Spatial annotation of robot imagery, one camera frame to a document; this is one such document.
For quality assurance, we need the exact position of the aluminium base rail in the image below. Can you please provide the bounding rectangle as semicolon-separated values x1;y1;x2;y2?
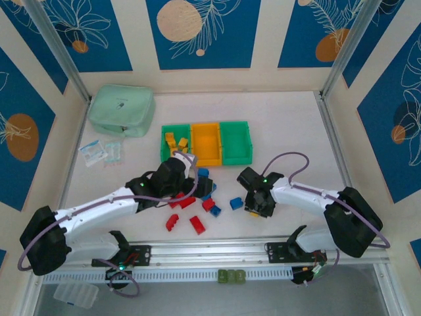
28;235;391;273

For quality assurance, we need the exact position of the white slotted cable duct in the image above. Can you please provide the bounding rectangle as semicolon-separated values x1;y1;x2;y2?
42;266;293;286

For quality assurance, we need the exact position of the blue white paper packet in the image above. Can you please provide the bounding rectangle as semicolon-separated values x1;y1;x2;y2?
78;140;109;167

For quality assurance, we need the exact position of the aluminium corner post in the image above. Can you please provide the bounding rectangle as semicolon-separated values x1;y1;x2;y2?
24;0;92;103
321;0;378;99

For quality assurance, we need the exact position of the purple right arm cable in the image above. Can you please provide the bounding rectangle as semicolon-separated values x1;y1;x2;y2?
261;151;391;287

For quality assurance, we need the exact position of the black connector board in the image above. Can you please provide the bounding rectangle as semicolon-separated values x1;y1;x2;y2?
291;265;327;286
105;265;133;281

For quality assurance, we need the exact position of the clear plastic packet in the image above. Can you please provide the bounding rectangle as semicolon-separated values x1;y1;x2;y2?
103;140;126;165

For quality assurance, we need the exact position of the aluminium side rail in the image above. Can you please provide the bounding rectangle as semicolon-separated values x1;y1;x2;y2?
314;91;371;238

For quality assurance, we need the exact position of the orange plastic bin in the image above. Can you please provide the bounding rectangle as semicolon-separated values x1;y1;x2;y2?
190;122;223;167

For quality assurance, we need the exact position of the green plastic bin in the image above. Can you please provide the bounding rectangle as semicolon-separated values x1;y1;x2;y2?
160;124;193;164
219;120;254;165

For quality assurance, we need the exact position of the clear plastic organizer box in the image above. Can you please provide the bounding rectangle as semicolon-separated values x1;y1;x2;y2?
53;282;99;309

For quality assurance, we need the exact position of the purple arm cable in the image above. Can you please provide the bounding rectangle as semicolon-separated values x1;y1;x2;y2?
18;150;200;299
261;151;391;287

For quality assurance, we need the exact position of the mint green fabric pouch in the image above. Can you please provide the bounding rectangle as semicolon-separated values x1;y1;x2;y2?
87;84;157;138

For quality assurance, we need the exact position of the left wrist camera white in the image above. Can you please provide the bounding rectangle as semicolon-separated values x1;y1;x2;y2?
172;151;199;177

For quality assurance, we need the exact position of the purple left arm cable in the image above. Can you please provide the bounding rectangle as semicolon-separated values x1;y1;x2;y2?
18;150;200;299

